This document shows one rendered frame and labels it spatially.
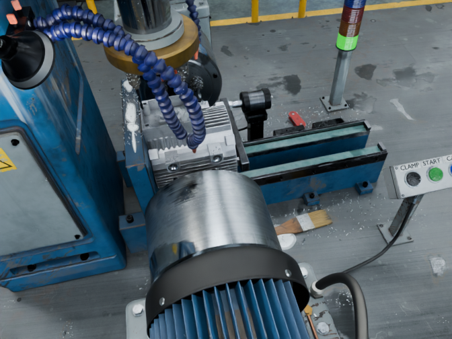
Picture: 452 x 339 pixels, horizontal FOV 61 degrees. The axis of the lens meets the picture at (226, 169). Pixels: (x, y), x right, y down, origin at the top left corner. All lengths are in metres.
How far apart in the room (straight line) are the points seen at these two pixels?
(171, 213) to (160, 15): 0.34
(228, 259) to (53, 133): 0.41
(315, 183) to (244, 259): 0.74
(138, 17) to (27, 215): 0.43
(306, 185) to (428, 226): 0.34
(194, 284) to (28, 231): 0.57
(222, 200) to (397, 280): 0.54
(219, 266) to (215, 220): 0.27
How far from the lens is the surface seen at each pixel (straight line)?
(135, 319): 0.60
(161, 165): 0.89
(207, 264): 0.38
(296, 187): 1.09
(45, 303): 1.09
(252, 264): 0.38
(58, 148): 0.71
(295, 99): 1.44
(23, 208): 0.83
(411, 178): 0.88
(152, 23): 0.72
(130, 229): 0.97
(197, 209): 0.66
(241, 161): 0.90
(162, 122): 0.88
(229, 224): 0.64
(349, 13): 1.24
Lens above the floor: 1.70
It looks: 49 degrees down
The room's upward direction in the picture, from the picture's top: 5 degrees counter-clockwise
